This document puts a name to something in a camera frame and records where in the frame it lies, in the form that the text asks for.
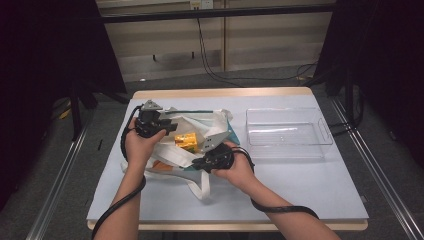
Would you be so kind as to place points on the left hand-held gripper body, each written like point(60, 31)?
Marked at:
point(150, 121)

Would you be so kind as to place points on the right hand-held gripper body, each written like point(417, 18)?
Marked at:
point(220, 158)

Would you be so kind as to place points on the orange juice carton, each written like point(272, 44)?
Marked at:
point(186, 141)

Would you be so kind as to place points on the white teal orange tote bag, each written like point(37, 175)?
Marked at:
point(200, 125)

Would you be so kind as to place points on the clear plastic bin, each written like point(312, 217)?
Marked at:
point(283, 133)

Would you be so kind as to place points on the person's right hand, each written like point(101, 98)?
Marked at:
point(238, 171)

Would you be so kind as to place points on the person's left hand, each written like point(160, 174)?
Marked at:
point(140, 150)

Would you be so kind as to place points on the small black floor object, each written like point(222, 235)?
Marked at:
point(99, 144)

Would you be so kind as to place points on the black metal stand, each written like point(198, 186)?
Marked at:
point(349, 100)
point(76, 116)

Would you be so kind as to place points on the light blue table mat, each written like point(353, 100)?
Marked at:
point(300, 186)

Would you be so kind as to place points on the black horizontal bar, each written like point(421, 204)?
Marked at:
point(216, 13)

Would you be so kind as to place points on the black curtain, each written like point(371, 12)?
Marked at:
point(386, 66)
point(40, 66)

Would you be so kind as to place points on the white power outlet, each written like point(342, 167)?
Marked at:
point(201, 4)

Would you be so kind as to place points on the metal floor rail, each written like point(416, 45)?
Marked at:
point(383, 186)
point(55, 193)

